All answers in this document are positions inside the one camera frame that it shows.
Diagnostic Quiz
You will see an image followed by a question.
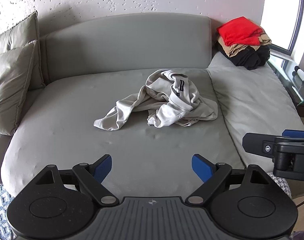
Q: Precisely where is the white and black bottle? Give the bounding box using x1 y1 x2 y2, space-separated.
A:
292 66 304 82

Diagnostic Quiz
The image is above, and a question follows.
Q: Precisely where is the large olive cushion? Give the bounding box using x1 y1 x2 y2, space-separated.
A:
0 11 46 90

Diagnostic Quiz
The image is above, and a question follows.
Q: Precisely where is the tan folded garment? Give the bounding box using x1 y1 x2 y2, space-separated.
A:
217 33 272 58

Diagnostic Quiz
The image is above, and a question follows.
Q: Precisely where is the black folded garment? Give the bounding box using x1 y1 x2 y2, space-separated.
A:
229 44 271 70

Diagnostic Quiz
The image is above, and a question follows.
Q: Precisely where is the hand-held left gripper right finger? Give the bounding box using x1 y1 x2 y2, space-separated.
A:
186 154 270 205

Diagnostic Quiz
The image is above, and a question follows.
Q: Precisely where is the blue and white rug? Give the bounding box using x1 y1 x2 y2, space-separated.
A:
0 180 21 240

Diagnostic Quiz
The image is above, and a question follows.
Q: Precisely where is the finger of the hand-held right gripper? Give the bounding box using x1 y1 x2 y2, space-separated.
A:
242 133 278 158
282 129 304 140

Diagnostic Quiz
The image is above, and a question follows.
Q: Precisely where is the window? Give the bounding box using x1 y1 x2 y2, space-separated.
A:
260 0 304 62

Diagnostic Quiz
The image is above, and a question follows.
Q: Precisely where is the red folded garment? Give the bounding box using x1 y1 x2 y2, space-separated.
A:
216 16 265 47

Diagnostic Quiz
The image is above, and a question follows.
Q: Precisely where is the small olive cushion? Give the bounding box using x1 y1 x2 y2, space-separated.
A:
0 40 37 136

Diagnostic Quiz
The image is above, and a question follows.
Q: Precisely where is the glass side table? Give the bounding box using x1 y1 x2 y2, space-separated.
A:
267 55 304 107

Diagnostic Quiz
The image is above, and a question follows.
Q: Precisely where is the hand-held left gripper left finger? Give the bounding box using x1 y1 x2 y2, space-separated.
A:
35 154 119 205

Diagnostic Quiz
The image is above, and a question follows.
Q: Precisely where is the houndstooth patterned cloth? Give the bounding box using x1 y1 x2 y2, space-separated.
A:
267 172 293 202

